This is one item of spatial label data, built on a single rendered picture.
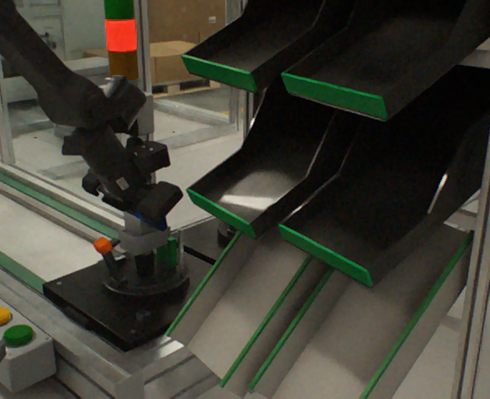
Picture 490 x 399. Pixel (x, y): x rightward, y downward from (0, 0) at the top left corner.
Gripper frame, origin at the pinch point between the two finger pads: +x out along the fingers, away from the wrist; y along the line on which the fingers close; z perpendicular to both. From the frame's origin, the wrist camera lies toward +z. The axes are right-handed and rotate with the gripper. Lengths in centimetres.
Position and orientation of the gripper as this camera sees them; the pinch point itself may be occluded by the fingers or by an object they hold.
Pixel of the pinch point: (145, 210)
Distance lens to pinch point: 103.0
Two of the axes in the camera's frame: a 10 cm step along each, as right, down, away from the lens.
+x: 3.6, 6.5, 6.7
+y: -7.1, -2.7, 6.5
